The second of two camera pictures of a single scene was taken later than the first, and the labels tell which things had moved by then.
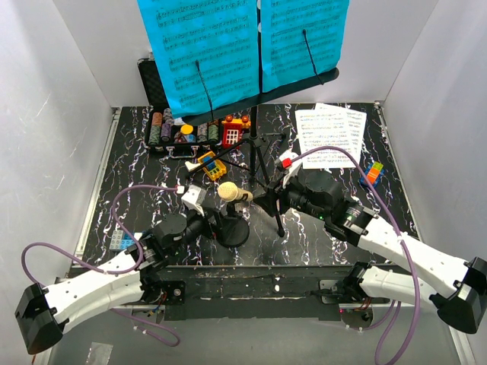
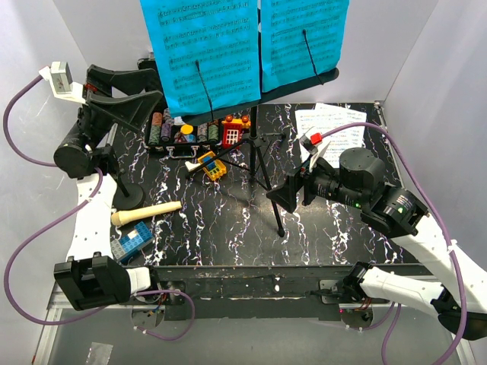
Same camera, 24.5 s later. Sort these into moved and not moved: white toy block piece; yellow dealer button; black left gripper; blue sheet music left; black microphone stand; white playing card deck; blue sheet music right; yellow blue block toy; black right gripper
Moved: black left gripper; black right gripper; black microphone stand
Not moved: white toy block piece; yellow blue block toy; white playing card deck; yellow dealer button; blue sheet music left; blue sheet music right
